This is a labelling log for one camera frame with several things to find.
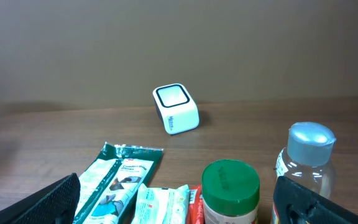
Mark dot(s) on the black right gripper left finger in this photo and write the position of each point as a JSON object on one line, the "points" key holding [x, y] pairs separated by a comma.
{"points": [[54, 204]]}

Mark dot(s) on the mint green wipes packet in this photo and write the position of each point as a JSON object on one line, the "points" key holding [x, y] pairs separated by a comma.
{"points": [[161, 205]]}

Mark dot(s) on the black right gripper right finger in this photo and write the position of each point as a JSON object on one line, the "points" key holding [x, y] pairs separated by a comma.
{"points": [[294, 203]]}

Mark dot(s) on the yellow oil bottle silver cap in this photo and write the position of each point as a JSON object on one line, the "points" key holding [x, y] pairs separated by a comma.
{"points": [[307, 158]]}

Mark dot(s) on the white barcode scanner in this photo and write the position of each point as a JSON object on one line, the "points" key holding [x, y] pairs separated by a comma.
{"points": [[176, 108]]}

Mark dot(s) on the green white gloves packet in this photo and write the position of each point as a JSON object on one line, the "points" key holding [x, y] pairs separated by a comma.
{"points": [[108, 187]]}

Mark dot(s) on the green lid white jar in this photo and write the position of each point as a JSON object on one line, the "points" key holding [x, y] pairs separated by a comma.
{"points": [[231, 193]]}

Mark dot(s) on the red sachet stick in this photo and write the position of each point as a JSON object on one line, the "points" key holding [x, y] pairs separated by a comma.
{"points": [[195, 214]]}

